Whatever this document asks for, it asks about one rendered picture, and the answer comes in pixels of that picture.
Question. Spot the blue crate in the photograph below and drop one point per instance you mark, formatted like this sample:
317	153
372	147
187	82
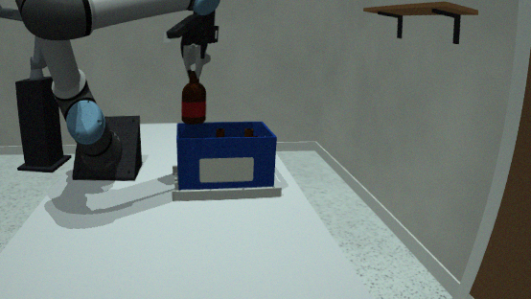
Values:
208	162

